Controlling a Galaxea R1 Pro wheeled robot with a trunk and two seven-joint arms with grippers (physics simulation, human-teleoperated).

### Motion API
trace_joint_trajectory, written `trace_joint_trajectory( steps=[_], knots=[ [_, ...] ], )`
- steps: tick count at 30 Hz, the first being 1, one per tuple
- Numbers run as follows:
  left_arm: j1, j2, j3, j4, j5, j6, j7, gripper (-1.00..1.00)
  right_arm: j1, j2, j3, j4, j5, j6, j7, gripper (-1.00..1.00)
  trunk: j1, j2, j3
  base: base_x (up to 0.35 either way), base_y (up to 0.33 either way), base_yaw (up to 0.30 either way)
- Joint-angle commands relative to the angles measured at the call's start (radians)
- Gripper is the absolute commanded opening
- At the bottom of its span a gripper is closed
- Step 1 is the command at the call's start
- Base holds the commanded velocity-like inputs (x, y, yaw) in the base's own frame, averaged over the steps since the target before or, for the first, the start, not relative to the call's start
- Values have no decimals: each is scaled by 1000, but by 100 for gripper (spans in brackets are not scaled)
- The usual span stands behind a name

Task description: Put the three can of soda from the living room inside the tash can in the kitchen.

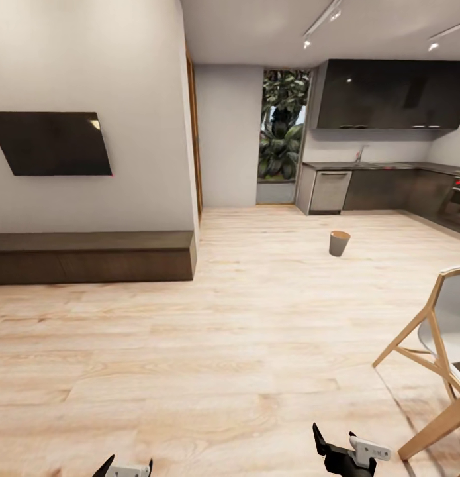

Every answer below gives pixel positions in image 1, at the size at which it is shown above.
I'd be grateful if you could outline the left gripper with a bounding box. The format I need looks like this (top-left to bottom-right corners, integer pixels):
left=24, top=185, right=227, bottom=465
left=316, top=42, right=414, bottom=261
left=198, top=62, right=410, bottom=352
left=92, top=455, right=115, bottom=477

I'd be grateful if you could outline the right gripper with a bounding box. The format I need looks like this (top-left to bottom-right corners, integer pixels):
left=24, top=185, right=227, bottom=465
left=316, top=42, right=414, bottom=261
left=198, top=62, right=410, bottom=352
left=312, top=423, right=377, bottom=477

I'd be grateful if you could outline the trash can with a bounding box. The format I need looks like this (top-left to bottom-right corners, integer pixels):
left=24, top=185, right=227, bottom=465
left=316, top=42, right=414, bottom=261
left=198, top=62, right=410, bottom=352
left=328, top=231, right=351, bottom=257

